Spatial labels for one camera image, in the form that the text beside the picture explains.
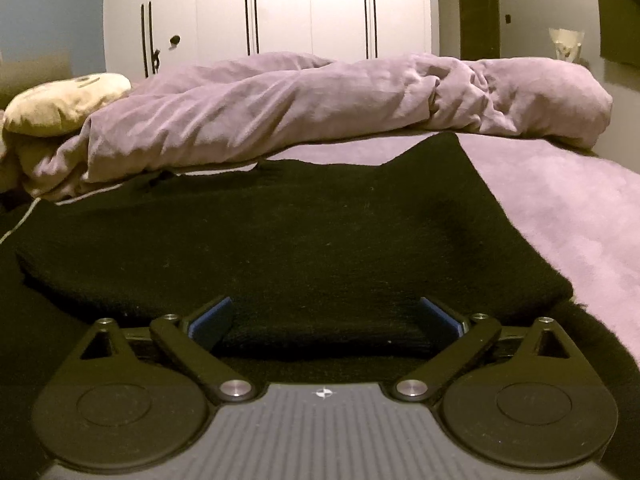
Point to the cream plush pillow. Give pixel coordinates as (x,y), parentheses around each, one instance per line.
(60,105)

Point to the dark door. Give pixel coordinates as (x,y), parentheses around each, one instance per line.
(480,10)

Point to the wardrobe key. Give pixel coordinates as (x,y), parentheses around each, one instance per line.
(175,40)

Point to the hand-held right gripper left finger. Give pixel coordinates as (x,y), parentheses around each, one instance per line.
(212,322)

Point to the white table lamp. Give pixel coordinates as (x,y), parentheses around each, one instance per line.
(565,42)

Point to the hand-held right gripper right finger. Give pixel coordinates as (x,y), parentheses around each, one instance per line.
(440,321)

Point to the white wardrobe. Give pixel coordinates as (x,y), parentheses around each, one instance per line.
(310,10)

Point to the purple duvet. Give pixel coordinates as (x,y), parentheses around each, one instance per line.
(300,105)

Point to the black knit sweater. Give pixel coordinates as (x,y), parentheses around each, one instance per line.
(310,240)

